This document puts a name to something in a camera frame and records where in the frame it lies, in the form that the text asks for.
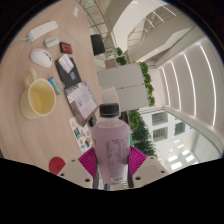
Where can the teal small packet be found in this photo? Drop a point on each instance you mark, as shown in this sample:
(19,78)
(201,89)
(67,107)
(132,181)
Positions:
(55,86)

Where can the white card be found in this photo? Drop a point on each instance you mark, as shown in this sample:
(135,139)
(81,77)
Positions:
(66,63)

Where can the black chair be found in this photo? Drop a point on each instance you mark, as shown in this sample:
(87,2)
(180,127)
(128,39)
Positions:
(97,44)

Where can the row of green trees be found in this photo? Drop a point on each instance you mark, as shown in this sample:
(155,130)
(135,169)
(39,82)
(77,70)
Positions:
(145,140)

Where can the green plants in cabinet planter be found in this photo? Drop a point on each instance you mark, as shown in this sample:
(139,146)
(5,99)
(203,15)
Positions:
(147,83)

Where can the red and black small device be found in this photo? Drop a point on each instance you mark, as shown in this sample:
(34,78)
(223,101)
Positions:
(66,47)

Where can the open printed booklet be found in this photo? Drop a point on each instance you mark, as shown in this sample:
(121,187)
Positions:
(81,101)

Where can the small green potted plants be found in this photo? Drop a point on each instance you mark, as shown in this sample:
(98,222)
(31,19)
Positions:
(120,56)

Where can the white computer mouse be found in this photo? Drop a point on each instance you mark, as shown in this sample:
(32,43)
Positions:
(40,57)

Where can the small grey case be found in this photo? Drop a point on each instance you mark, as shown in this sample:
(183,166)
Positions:
(51,42)

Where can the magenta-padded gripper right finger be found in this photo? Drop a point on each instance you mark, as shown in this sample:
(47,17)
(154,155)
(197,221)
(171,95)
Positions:
(150,170)

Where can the pale yellow mug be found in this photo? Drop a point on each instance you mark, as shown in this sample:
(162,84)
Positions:
(38,100)

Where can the colourful sticker sheet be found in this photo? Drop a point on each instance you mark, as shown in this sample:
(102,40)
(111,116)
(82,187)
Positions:
(81,135)

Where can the lilac drink bottle black cap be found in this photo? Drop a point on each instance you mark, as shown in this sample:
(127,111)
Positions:
(111,146)

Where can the white paper slip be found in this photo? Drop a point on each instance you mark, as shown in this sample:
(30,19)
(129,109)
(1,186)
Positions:
(75,12)

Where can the green plants in wooden planter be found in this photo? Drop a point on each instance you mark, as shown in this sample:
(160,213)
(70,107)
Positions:
(134,118)

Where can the small black box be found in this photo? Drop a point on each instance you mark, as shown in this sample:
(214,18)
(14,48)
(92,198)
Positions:
(92,120)

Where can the white chair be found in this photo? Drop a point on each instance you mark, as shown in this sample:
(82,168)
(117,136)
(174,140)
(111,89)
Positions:
(109,96)

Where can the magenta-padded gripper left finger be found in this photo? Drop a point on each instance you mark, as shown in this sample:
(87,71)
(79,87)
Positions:
(75,171)

